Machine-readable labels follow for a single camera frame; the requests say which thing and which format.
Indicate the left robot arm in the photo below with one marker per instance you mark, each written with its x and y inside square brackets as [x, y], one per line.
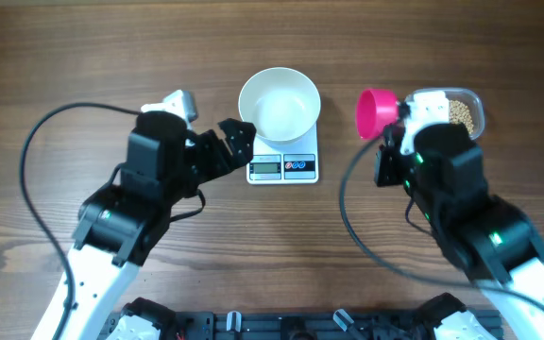
[123, 220]

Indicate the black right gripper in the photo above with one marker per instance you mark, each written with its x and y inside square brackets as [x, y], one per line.
[390, 158]

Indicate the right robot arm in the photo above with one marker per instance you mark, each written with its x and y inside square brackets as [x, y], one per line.
[441, 169]

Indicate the white digital kitchen scale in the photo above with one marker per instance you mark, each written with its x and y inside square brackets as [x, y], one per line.
[293, 163]

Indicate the yellow soybeans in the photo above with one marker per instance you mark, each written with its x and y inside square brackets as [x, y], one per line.
[460, 113]

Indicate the pink plastic scoop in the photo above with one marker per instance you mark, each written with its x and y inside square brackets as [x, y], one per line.
[375, 109]

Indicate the white round bowl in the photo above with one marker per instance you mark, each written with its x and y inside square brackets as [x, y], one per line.
[282, 103]

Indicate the clear plastic container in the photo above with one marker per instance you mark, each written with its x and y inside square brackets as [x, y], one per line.
[469, 99]

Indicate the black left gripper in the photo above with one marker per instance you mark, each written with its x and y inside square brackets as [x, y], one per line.
[220, 163]

